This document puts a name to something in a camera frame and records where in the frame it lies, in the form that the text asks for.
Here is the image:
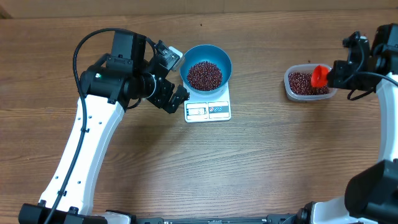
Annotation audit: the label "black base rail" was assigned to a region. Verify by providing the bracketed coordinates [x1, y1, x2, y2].
[105, 202, 354, 224]

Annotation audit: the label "clear plastic container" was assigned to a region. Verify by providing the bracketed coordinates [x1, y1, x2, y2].
[284, 63, 337, 102]

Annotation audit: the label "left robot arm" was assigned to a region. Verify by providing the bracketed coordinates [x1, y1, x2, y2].
[18, 28, 189, 223]

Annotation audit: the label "red scoop with blue handle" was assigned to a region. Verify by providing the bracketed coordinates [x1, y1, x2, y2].
[311, 65, 330, 88]

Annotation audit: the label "red beans in bowl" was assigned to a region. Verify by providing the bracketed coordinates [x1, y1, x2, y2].
[187, 61, 223, 91]

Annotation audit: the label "white digital kitchen scale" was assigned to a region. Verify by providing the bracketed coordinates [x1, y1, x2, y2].
[183, 83, 232, 123]

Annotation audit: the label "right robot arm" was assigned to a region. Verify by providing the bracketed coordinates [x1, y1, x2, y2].
[297, 23, 397, 223]

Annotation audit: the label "red beans in container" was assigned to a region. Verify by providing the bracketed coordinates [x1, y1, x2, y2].
[288, 72, 330, 95]

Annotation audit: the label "blue metal bowl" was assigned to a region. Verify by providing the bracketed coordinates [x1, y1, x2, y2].
[179, 44, 233, 95]

